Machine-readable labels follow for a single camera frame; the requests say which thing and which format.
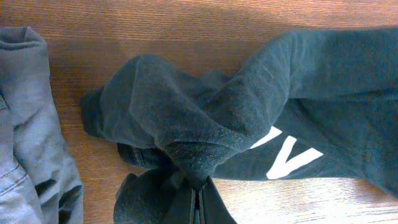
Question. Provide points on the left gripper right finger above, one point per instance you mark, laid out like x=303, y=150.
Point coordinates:
x=212, y=209

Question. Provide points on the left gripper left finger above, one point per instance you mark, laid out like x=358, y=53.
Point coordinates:
x=157, y=196

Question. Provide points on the dark green t-shirt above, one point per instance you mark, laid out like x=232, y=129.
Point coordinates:
x=310, y=103

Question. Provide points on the folded grey shorts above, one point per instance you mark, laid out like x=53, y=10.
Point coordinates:
x=40, y=182

